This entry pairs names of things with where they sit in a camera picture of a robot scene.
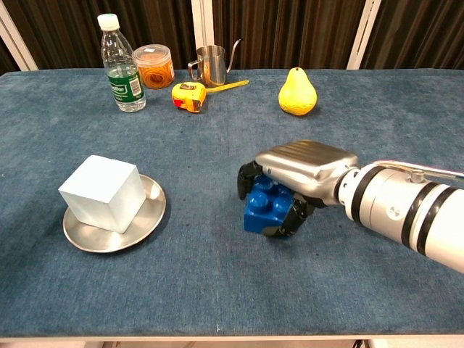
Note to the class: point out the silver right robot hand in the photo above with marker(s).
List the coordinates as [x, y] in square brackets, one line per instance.
[308, 166]

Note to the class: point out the blue toy building brick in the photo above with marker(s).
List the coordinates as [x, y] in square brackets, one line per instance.
[261, 214]

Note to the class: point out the white foam cube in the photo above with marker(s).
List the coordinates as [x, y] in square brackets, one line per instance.
[105, 192]

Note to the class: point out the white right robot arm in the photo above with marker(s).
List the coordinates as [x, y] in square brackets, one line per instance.
[398, 206]

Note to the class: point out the round steel plate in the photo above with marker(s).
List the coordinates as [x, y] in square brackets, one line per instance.
[145, 221]

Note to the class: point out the yellow toy pear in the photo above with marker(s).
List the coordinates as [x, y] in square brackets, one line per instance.
[297, 96]

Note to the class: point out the dark brown curtain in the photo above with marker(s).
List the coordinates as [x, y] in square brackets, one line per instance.
[290, 29]

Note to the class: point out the steel gooseneck pitcher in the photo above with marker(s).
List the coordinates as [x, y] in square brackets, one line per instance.
[212, 65]

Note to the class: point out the yellow tape measure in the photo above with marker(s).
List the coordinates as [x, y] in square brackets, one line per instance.
[186, 96]

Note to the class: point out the blue table cloth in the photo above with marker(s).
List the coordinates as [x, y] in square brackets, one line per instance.
[203, 282]

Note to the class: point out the clear jar of rubber bands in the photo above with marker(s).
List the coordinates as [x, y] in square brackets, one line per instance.
[156, 69]

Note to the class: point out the clear plastic water bottle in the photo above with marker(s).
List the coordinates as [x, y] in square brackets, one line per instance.
[123, 72]

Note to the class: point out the white slanted frame post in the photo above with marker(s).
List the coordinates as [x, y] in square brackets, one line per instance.
[14, 40]
[362, 36]

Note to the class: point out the white upright frame post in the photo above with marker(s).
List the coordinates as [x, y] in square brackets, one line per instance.
[203, 21]

